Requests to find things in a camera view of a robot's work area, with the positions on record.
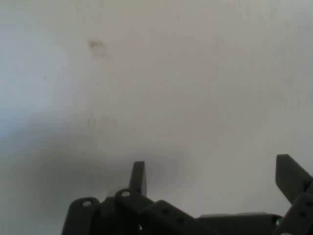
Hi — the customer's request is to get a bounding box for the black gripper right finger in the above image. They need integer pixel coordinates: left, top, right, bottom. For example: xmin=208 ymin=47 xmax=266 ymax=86
xmin=273 ymin=153 xmax=313 ymax=235

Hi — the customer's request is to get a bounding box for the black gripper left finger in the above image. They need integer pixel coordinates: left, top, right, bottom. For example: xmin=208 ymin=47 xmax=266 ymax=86
xmin=61 ymin=161 xmax=204 ymax=235

